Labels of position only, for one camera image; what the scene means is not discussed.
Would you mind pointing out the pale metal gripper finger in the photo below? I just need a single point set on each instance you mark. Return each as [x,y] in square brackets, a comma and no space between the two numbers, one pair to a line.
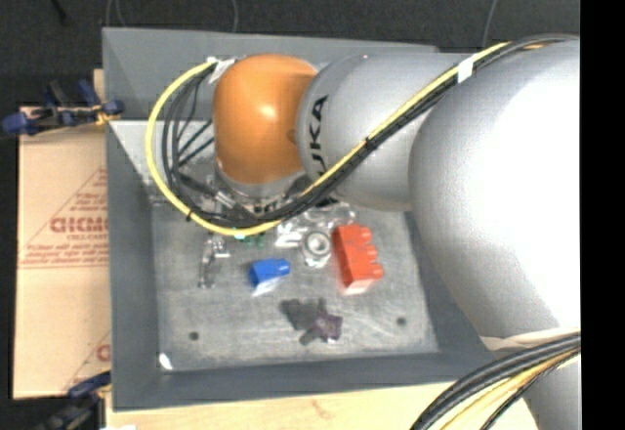
[207,267]

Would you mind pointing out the blue toy block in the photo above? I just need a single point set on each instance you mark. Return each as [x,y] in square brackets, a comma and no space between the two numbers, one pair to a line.
[267,270]

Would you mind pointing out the grey metal bin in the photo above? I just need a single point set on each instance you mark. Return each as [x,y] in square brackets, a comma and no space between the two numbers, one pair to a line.
[132,271]

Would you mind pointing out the clear round glass thing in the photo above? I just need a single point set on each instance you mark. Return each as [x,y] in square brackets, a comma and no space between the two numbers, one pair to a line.
[317,246]

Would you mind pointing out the dark purple grey toy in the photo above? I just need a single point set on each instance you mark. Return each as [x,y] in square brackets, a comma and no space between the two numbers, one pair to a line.
[312,320]

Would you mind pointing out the red toy brick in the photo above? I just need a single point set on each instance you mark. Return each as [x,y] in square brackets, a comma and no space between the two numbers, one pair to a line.
[355,257]

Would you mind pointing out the brown cardboard board red print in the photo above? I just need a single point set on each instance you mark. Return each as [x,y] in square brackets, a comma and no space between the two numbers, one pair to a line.
[58,301]

